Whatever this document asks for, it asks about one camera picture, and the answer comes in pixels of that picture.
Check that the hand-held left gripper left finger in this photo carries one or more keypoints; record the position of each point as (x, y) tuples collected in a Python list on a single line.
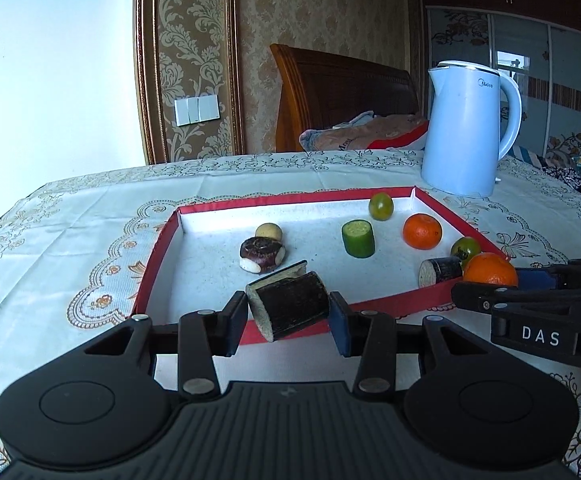
[(238, 320)]

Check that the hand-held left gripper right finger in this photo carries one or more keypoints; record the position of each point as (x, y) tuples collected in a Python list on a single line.
[(343, 325)]

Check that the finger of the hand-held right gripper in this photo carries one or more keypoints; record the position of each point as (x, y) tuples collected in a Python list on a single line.
[(532, 278), (545, 299)]

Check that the orange mandarin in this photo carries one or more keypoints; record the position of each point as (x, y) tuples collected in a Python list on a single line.
[(490, 270), (422, 231)]

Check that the red cardboard tray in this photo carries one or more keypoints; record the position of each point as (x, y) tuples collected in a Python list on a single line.
[(210, 270)]

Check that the green tomato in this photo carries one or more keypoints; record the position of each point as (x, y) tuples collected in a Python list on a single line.
[(466, 250), (381, 206)]

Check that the green cucumber piece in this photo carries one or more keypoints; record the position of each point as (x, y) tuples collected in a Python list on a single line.
[(359, 240)]

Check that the yellow-brown round fruit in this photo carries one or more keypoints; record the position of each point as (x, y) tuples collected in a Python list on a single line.
[(269, 231)]

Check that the dark floral cloth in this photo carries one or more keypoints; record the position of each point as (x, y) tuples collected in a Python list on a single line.
[(565, 175)]

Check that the colourful striped blanket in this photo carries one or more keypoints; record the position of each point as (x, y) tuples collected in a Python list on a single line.
[(529, 156)]

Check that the light blue electric kettle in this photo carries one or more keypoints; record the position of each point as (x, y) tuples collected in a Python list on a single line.
[(460, 135)]

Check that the embroidered white tablecloth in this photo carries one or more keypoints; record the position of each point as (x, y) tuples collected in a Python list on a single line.
[(70, 240)]

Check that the bedding pile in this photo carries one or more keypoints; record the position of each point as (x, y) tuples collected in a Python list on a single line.
[(370, 132)]

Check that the sliding door wardrobe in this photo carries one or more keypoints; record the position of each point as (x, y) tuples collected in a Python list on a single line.
[(560, 60)]

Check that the wooden bed headboard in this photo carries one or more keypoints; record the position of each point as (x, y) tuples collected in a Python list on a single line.
[(330, 95)]

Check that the white wall switch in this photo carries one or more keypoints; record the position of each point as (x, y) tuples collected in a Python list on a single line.
[(195, 110)]

